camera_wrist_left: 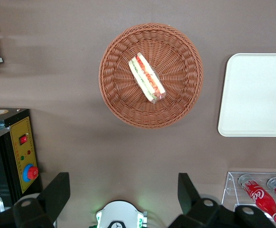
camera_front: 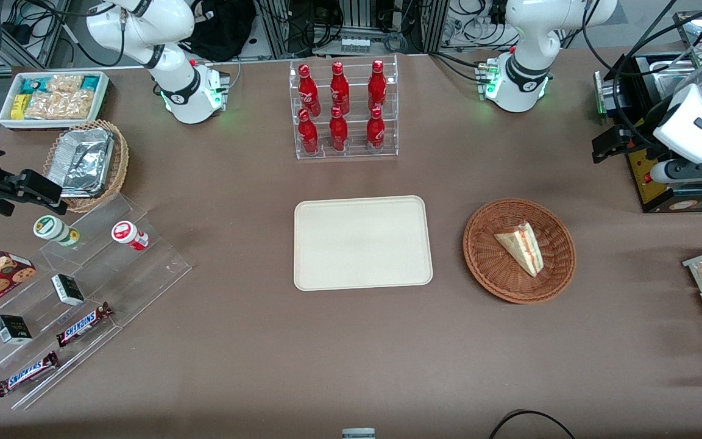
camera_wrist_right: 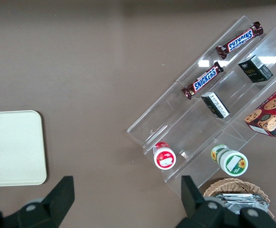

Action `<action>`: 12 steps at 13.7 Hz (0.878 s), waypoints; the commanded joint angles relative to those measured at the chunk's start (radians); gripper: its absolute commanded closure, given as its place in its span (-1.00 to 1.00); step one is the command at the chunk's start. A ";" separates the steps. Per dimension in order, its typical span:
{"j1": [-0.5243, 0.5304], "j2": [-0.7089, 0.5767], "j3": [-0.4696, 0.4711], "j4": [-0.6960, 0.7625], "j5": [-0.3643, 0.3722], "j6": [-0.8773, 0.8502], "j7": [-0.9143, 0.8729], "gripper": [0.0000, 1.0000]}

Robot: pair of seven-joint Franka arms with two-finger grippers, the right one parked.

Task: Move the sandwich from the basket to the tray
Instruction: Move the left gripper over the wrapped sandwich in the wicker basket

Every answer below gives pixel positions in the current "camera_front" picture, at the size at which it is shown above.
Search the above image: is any clear acrylic stepped stand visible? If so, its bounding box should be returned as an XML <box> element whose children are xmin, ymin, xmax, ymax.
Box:
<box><xmin>0</xmin><ymin>193</ymin><xmax>192</xmax><ymax>410</ymax></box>

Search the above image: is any light tan wicker basket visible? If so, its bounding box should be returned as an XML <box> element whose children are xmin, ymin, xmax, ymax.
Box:
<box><xmin>42</xmin><ymin>120</ymin><xmax>130</xmax><ymax>214</ymax></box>

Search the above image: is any red lidded cup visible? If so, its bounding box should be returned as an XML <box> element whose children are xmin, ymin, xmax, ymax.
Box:
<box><xmin>111</xmin><ymin>221</ymin><xmax>150</xmax><ymax>252</ymax></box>

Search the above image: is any black hot food display case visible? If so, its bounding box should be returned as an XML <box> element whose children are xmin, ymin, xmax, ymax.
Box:
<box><xmin>592</xmin><ymin>9</ymin><xmax>702</xmax><ymax>214</ymax></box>

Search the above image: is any white rectangular snack container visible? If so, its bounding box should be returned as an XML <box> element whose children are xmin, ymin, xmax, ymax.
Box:
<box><xmin>0</xmin><ymin>71</ymin><xmax>110</xmax><ymax>130</ymax></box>

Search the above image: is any clear acrylic bottle rack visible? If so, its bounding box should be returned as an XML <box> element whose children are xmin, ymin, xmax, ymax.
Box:
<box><xmin>289</xmin><ymin>54</ymin><xmax>399</xmax><ymax>160</ymax></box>

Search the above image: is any black cable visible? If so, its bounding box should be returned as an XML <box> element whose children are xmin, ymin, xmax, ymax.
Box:
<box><xmin>488</xmin><ymin>410</ymin><xmax>577</xmax><ymax>439</ymax></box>

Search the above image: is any black bag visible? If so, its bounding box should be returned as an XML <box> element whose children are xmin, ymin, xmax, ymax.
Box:
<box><xmin>182</xmin><ymin>0</ymin><xmax>258</xmax><ymax>63</ymax></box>

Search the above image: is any beige plastic tray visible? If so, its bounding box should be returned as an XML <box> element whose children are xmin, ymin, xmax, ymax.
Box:
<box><xmin>293</xmin><ymin>195</ymin><xmax>434</xmax><ymax>292</ymax></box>

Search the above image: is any red cola bottle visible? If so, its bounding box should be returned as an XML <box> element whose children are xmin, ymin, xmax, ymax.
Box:
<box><xmin>329</xmin><ymin>106</ymin><xmax>349</xmax><ymax>152</ymax></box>
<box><xmin>366</xmin><ymin>107</ymin><xmax>386</xmax><ymax>154</ymax></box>
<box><xmin>330</xmin><ymin>61</ymin><xmax>350</xmax><ymax>116</ymax></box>
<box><xmin>298</xmin><ymin>63</ymin><xmax>321</xmax><ymax>118</ymax></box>
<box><xmin>368</xmin><ymin>59</ymin><xmax>388</xmax><ymax>113</ymax></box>
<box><xmin>297</xmin><ymin>109</ymin><xmax>319</xmax><ymax>155</ymax></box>

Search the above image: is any green lidded cup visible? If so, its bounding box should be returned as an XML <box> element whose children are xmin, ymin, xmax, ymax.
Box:
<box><xmin>33</xmin><ymin>215</ymin><xmax>81</xmax><ymax>248</ymax></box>

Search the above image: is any triangular sandwich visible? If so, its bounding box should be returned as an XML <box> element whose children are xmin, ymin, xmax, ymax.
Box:
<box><xmin>494</xmin><ymin>221</ymin><xmax>545</xmax><ymax>278</ymax></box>

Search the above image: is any aluminium foil container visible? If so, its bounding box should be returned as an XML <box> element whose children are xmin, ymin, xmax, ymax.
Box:
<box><xmin>45</xmin><ymin>127</ymin><xmax>115</xmax><ymax>198</ymax></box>

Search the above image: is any small black box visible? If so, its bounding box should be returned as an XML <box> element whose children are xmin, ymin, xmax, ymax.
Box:
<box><xmin>0</xmin><ymin>315</ymin><xmax>34</xmax><ymax>345</ymax></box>
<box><xmin>51</xmin><ymin>274</ymin><xmax>86</xmax><ymax>307</ymax></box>

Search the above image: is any clear bag of snacks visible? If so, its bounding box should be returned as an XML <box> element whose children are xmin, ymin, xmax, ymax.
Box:
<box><xmin>43</xmin><ymin>74</ymin><xmax>85</xmax><ymax>94</ymax></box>
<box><xmin>24</xmin><ymin>90</ymin><xmax>94</xmax><ymax>121</ymax></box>

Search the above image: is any Snickers chocolate bar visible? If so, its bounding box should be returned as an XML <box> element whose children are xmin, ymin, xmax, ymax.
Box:
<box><xmin>0</xmin><ymin>351</ymin><xmax>60</xmax><ymax>398</ymax></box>
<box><xmin>55</xmin><ymin>302</ymin><xmax>114</xmax><ymax>348</ymax></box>

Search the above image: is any brown wicker basket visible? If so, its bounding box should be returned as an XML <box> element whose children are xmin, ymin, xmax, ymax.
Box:
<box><xmin>463</xmin><ymin>198</ymin><xmax>577</xmax><ymax>305</ymax></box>

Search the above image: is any steel food pan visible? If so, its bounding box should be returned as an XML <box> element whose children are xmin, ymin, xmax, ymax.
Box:
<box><xmin>648</xmin><ymin>59</ymin><xmax>702</xmax><ymax>92</ymax></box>

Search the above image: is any aluminium profile rack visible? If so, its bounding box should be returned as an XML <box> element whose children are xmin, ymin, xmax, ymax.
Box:
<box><xmin>253</xmin><ymin>0</ymin><xmax>449</xmax><ymax>59</ymax></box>

